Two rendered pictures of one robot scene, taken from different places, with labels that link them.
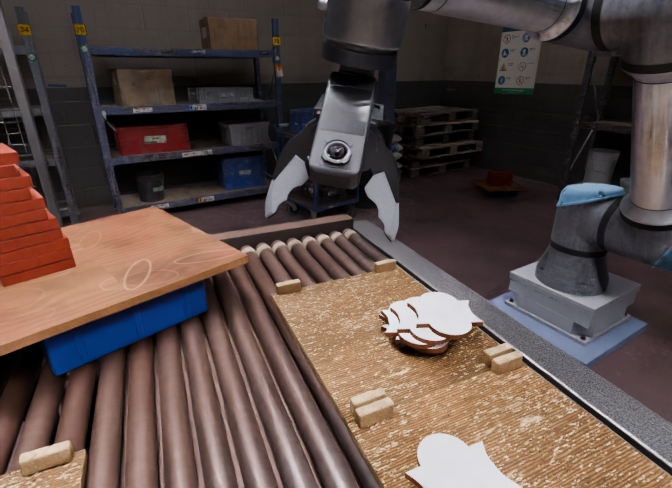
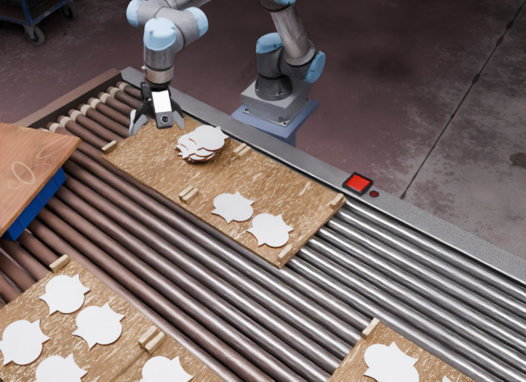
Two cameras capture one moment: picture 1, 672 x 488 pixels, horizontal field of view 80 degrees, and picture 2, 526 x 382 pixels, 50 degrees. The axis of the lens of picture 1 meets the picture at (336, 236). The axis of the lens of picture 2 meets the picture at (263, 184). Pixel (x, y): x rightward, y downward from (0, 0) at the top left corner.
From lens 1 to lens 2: 1.20 m
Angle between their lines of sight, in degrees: 29
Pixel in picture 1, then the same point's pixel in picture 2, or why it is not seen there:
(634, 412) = (300, 156)
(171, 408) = (92, 230)
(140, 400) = (73, 233)
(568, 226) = (264, 64)
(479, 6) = not seen: hidden behind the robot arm
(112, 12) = not seen: outside the picture
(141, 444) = (91, 247)
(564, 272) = (268, 90)
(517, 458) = (252, 192)
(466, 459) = (232, 200)
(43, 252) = not seen: outside the picture
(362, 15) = (161, 76)
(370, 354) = (178, 171)
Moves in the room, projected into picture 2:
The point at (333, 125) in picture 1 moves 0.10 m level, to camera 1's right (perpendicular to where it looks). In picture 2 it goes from (160, 109) to (196, 98)
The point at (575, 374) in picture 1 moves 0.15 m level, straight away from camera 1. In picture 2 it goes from (277, 147) to (284, 122)
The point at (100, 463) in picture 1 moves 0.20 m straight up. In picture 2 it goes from (80, 259) to (61, 214)
